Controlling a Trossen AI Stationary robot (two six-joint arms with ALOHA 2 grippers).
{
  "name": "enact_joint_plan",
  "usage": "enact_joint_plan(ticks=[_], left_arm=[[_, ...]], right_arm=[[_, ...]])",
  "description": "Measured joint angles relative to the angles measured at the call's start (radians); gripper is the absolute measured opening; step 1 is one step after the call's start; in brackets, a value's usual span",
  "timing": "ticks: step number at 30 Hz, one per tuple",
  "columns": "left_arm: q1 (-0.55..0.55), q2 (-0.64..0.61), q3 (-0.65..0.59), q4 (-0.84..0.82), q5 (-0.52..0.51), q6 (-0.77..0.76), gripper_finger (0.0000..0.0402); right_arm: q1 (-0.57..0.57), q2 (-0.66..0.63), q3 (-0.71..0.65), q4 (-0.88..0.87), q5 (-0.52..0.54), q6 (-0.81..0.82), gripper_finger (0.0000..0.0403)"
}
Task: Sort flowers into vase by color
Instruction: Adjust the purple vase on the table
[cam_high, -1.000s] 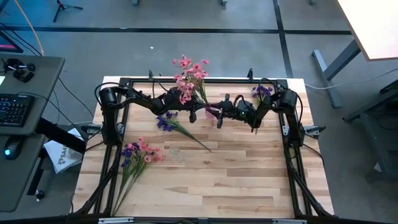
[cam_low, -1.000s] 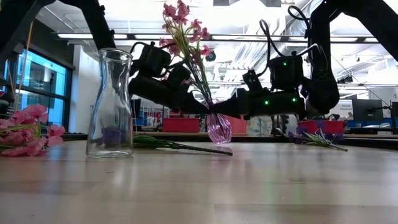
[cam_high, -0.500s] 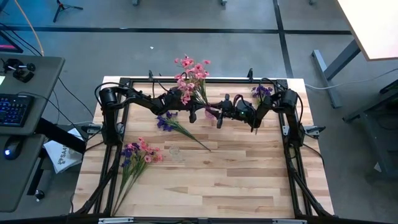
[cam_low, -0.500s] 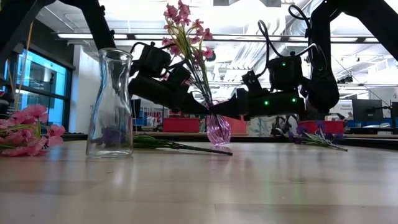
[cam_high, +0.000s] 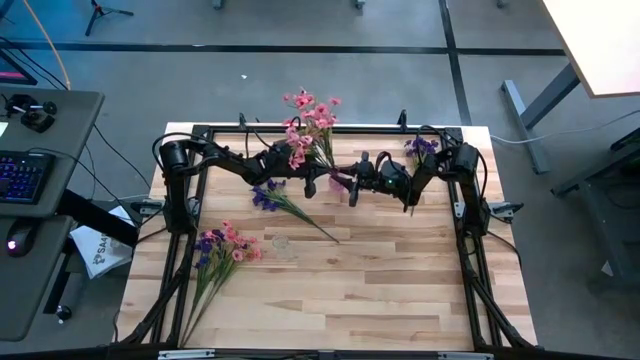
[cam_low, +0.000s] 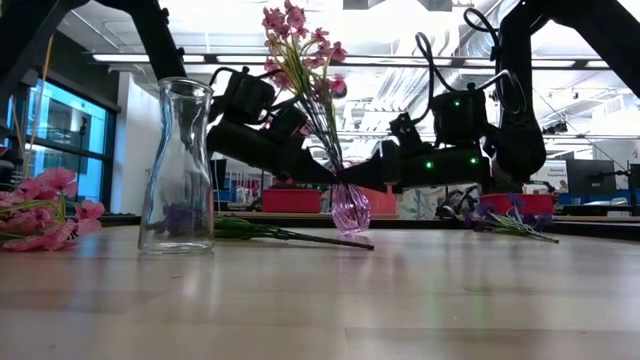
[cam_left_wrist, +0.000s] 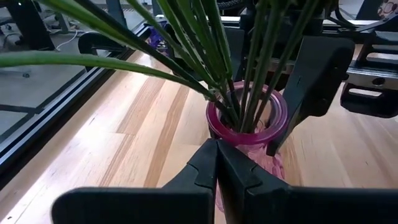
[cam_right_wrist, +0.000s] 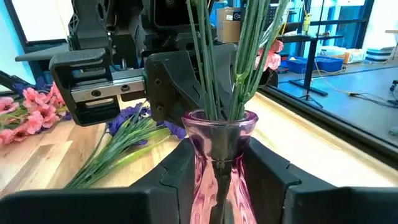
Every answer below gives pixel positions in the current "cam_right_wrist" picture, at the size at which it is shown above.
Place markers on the orange white packet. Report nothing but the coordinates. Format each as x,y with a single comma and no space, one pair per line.
354,56

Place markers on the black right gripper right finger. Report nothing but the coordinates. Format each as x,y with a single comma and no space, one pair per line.
311,205

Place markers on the white plastic tub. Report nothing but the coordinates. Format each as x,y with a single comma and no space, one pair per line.
332,51

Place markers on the black stand table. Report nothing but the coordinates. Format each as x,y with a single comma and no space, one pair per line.
311,62

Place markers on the yellow bottle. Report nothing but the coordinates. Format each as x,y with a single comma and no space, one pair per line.
307,23

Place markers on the stack of teal plates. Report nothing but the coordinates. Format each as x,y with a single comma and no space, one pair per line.
377,54

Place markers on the pink artificial flower bunch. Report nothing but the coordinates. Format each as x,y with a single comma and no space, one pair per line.
245,62
34,121
206,62

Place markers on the pink glass vase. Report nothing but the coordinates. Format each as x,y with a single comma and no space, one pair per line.
202,193

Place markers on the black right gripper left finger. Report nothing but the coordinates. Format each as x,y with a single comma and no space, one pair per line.
93,208

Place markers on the blue plastic bin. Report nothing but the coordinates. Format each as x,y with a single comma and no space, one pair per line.
295,65
329,63

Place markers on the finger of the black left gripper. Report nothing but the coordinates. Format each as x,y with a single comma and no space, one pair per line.
270,79
174,84

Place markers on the white panel black frame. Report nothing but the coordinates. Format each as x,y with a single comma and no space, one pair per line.
40,18

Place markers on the brown cardboard box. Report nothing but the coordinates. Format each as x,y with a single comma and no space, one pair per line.
228,31

